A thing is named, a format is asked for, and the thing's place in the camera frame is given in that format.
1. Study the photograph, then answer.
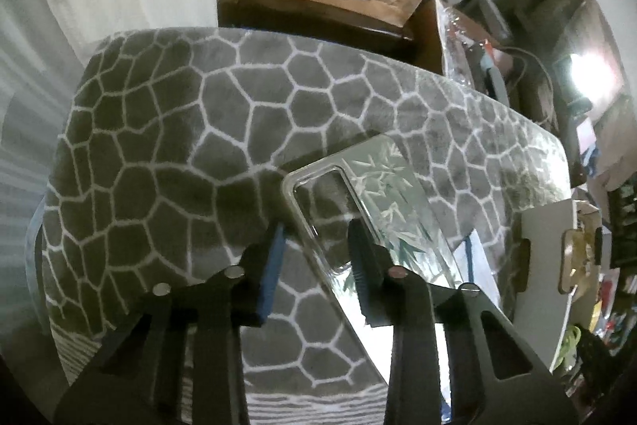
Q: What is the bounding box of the black box lamp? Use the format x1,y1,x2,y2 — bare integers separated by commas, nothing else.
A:
552,51,598,107

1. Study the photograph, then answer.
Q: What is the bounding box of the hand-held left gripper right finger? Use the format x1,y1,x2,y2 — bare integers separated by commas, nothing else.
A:
347,220,580,425

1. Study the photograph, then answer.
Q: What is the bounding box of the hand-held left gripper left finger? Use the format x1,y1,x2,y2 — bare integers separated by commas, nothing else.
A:
54,222,288,425

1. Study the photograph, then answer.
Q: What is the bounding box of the translucent storage bag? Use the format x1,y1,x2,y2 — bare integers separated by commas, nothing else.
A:
27,201,51,331

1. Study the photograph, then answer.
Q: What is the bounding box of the clear bamboo print phone case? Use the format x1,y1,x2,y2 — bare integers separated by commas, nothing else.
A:
281,133,461,411

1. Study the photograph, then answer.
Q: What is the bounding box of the clear plastic bag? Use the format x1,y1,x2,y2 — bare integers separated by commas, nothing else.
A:
435,0,486,92

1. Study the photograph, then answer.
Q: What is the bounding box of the white charging cable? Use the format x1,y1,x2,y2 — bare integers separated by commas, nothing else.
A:
492,47,555,127

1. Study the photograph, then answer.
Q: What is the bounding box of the grey and white patterned blanket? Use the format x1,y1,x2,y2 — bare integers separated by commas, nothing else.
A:
40,27,573,425

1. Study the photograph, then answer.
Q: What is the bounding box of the white cardboard box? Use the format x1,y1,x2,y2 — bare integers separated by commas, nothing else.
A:
515,198,605,373

